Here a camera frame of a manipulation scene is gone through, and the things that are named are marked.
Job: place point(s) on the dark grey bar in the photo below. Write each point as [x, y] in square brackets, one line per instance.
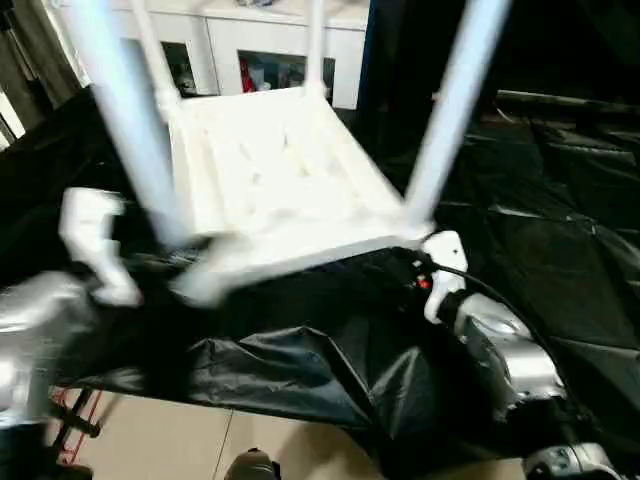
[570, 98]

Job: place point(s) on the white plastic table top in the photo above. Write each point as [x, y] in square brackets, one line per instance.
[280, 170]

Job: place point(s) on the white glass-door cabinet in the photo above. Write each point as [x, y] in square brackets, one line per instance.
[230, 45]

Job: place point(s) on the grey metal rack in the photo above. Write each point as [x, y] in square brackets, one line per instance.
[35, 50]

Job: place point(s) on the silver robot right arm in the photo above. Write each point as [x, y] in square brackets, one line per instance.
[510, 360]

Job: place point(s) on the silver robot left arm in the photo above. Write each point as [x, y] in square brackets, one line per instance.
[40, 340]

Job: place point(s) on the black mat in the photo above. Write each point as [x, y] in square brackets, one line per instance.
[560, 230]

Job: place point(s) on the white plastic table leg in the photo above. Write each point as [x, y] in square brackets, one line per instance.
[316, 50]
[155, 60]
[455, 110]
[130, 120]

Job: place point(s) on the black robot left foot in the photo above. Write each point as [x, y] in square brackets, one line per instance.
[252, 468]

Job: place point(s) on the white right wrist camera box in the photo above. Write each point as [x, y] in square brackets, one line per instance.
[445, 270]

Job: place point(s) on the black folding table frame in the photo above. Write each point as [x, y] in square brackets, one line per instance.
[78, 420]

